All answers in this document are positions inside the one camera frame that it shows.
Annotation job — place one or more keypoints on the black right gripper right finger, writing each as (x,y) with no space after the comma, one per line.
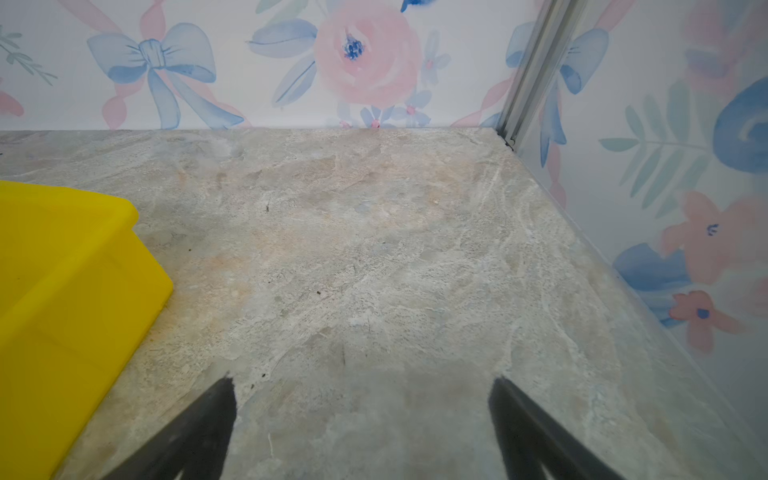
(533,444)

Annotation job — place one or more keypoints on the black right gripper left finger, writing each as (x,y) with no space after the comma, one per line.
(193,445)

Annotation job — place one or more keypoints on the yellow plastic bin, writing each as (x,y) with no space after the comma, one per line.
(79,292)

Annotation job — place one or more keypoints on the aluminium corner post right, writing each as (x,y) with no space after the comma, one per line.
(546,47)

